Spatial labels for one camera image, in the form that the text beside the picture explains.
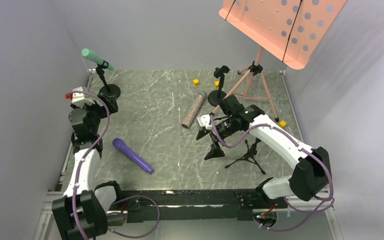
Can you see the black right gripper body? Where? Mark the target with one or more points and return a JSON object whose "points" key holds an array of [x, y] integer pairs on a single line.
{"points": [[212, 135]]}

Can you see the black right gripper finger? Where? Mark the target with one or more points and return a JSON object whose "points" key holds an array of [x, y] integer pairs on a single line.
{"points": [[215, 151], [202, 133]]}

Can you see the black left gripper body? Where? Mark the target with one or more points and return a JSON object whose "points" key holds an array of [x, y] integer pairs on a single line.
{"points": [[106, 102]]}

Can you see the black round-base clip stand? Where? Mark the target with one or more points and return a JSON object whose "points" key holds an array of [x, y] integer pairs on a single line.
{"points": [[110, 90]]}

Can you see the black tripod shock-mount stand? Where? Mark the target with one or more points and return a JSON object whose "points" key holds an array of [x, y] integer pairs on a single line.
{"points": [[249, 156]]}

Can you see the silver glitter microphone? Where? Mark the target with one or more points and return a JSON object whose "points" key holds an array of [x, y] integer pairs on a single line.
{"points": [[193, 110]]}

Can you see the teal green microphone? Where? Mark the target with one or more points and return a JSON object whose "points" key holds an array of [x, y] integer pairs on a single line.
{"points": [[90, 55]]}

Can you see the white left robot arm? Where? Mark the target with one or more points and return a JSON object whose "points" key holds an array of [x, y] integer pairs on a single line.
{"points": [[81, 212]]}

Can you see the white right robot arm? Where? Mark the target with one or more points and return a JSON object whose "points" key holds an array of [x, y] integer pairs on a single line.
{"points": [[311, 170]]}

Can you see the black round-base holder stand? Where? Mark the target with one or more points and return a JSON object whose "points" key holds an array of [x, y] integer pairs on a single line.
{"points": [[216, 96]]}

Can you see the yellow cube behind stand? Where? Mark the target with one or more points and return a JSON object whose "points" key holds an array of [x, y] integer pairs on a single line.
{"points": [[217, 84]]}

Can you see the pink music stand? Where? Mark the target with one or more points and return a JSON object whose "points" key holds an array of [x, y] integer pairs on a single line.
{"points": [[290, 30]]}

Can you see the yellow cube right side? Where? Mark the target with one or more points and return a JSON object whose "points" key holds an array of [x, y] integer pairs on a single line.
{"points": [[282, 124]]}

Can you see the purple microphone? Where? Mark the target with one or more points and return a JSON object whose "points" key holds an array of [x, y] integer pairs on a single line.
{"points": [[123, 148]]}

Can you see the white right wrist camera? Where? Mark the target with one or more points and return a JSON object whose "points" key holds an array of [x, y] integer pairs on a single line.
{"points": [[204, 122]]}

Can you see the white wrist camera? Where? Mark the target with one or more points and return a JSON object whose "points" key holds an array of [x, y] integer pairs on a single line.
{"points": [[204, 122], [79, 99]]}

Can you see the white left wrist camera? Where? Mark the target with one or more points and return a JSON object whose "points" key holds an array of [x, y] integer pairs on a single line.
{"points": [[79, 99]]}

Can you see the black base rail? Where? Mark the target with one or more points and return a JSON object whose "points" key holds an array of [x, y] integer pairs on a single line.
{"points": [[193, 204]]}

